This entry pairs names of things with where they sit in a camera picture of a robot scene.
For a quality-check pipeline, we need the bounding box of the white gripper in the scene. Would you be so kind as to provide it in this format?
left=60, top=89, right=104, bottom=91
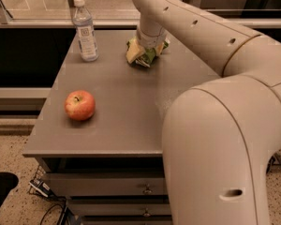
left=126, top=28, right=167, bottom=64

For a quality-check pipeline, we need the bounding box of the green jalapeno chip bag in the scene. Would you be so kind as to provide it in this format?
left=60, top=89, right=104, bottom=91
left=126, top=37, right=169, bottom=68

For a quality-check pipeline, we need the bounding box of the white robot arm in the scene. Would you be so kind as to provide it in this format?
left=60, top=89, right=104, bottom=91
left=132, top=0, right=281, bottom=225

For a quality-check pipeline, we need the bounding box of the clear plastic water bottle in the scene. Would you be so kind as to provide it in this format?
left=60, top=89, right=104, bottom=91
left=72, top=0, right=98, bottom=62

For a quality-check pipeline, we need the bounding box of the red apple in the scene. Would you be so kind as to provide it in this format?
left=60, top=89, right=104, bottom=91
left=65, top=90, right=96, bottom=121

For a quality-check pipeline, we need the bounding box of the grey drawer cabinet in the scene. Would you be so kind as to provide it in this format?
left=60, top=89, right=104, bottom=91
left=23, top=30, right=217, bottom=225

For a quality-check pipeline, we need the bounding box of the metal window railing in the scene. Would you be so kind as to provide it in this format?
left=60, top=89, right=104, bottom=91
left=0, top=0, right=281, bottom=28

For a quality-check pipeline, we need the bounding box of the power strip on floor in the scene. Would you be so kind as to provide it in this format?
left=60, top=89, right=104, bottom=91
left=29, top=178, right=52, bottom=198

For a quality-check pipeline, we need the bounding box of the black floor cable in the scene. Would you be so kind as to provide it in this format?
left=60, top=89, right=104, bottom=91
left=38, top=200, right=73, bottom=225

